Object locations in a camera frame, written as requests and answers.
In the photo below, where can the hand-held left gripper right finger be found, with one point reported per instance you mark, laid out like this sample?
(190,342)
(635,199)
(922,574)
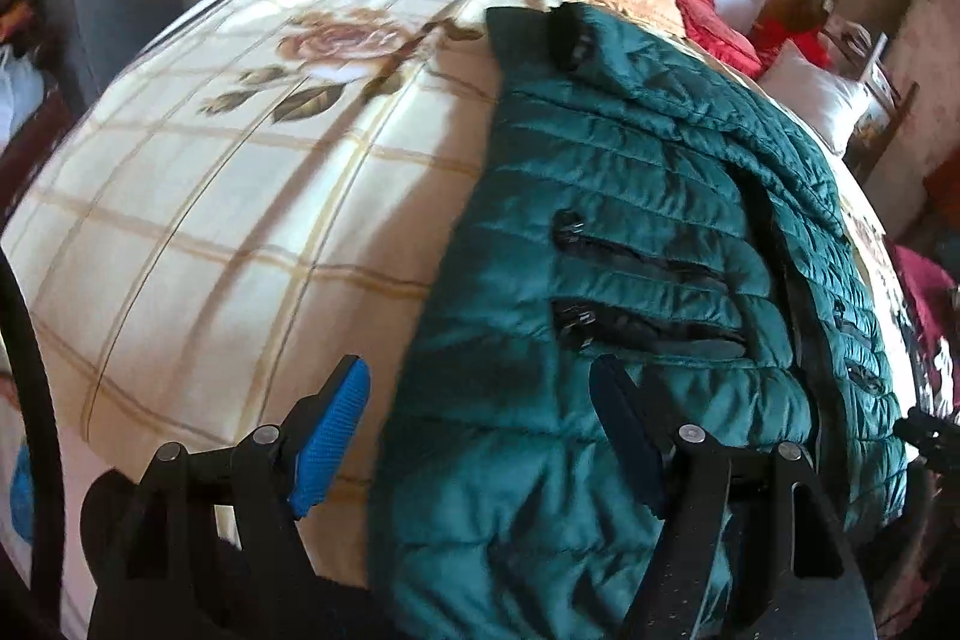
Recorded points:
(630,430)

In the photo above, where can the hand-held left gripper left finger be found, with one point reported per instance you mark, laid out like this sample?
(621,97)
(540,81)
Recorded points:
(330,437)

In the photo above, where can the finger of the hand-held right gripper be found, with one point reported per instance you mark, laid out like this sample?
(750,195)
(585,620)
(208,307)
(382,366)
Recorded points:
(926,428)

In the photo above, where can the green puffer jacket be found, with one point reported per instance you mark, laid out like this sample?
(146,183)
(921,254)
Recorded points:
(600,175)

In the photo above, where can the maroon patterned cloth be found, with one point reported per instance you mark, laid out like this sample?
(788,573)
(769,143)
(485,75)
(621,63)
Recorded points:
(930,310)

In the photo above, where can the cream floral checked blanket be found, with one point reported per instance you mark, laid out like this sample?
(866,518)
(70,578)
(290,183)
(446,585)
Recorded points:
(225,220)

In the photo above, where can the teal bottle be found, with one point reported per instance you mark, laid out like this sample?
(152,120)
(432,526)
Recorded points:
(22,494)

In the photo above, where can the white pillow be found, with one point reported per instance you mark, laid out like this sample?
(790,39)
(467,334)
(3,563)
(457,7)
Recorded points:
(817,93)

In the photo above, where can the dark wooden chair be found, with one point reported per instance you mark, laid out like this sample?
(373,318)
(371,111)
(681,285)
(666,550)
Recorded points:
(41,153)

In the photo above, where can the red quilted cloth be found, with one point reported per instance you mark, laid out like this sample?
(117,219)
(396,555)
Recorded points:
(712,29)

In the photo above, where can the white plastic bag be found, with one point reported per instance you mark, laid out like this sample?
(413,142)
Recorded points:
(19,100)

